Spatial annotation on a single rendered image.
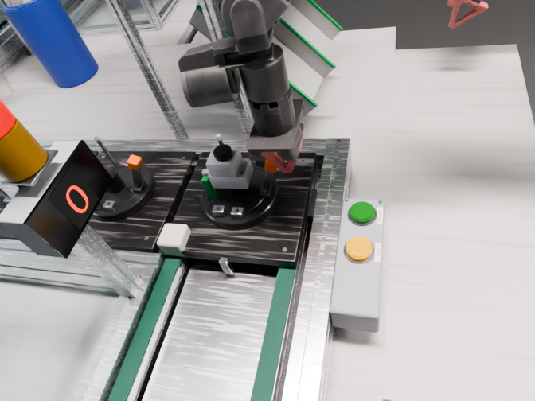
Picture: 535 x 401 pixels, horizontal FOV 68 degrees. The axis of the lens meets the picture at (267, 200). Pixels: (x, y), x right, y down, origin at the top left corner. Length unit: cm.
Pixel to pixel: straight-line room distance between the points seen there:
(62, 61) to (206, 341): 108
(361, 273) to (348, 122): 47
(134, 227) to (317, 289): 36
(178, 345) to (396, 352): 34
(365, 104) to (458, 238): 42
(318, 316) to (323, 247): 12
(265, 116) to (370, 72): 66
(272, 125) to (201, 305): 33
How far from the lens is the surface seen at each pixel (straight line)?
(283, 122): 53
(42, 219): 48
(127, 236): 76
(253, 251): 65
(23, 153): 46
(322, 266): 63
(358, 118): 99
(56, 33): 146
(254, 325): 65
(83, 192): 51
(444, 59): 118
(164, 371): 68
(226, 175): 64
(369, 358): 67
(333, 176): 74
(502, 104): 105
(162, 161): 86
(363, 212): 66
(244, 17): 45
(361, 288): 61
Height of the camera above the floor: 150
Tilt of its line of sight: 50 degrees down
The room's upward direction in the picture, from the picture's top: 18 degrees counter-clockwise
